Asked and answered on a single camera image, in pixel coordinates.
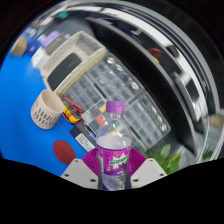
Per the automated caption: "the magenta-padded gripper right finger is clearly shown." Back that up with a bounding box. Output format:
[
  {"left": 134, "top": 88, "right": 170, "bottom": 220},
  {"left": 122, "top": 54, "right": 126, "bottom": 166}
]
[{"left": 128, "top": 148, "right": 168, "bottom": 190}]

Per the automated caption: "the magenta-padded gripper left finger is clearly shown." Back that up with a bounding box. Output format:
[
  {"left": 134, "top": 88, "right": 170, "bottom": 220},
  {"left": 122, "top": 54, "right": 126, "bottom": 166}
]
[{"left": 60, "top": 148, "right": 101, "bottom": 190}]

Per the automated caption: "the clear bottle with purple cap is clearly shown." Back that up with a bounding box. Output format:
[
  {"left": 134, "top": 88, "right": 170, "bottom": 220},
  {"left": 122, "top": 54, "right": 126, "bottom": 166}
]
[{"left": 95, "top": 100, "right": 133, "bottom": 191}]

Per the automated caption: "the green potted plant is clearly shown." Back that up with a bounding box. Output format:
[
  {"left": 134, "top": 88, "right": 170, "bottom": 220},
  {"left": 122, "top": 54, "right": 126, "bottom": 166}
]
[{"left": 143, "top": 143, "right": 183, "bottom": 175}]

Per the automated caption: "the flat round red coaster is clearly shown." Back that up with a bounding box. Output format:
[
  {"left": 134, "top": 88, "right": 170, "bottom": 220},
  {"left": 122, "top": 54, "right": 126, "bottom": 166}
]
[{"left": 52, "top": 139, "right": 77, "bottom": 165}]

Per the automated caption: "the black box with white label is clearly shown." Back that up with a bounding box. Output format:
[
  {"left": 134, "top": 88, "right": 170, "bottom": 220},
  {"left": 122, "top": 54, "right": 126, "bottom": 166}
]
[{"left": 69, "top": 122, "right": 98, "bottom": 153}]

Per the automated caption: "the clear box with coloured parts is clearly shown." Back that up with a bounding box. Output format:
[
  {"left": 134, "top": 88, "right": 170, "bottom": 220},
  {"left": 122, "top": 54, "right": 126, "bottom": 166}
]
[{"left": 81, "top": 99, "right": 113, "bottom": 134}]

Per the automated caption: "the beige patterned cup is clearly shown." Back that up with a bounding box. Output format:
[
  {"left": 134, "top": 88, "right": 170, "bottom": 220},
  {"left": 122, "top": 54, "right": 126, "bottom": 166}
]
[{"left": 30, "top": 89, "right": 65, "bottom": 130}]

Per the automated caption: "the black speaker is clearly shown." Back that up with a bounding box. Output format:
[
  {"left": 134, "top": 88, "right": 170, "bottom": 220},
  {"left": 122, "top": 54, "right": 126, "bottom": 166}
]
[{"left": 46, "top": 53, "right": 83, "bottom": 92}]

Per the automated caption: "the beige perforated tray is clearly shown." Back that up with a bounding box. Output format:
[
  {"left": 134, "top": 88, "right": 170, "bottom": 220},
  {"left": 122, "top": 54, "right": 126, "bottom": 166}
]
[{"left": 41, "top": 30, "right": 108, "bottom": 96}]

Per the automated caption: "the dark grey box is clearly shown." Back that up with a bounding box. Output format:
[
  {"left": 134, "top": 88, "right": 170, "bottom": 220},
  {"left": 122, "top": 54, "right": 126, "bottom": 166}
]
[{"left": 44, "top": 33, "right": 67, "bottom": 56}]

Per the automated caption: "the purple bag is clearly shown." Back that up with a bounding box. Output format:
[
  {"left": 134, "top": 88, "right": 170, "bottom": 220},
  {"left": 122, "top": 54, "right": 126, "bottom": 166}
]
[{"left": 40, "top": 30, "right": 63, "bottom": 49}]

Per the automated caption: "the blue box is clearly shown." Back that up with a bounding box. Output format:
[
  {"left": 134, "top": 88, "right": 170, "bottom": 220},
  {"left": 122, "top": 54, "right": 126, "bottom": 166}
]
[{"left": 26, "top": 29, "right": 44, "bottom": 54}]

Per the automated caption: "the small teal box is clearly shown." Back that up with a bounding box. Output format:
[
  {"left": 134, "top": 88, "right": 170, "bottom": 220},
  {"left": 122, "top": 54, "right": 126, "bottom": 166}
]
[{"left": 56, "top": 11, "right": 70, "bottom": 20}]

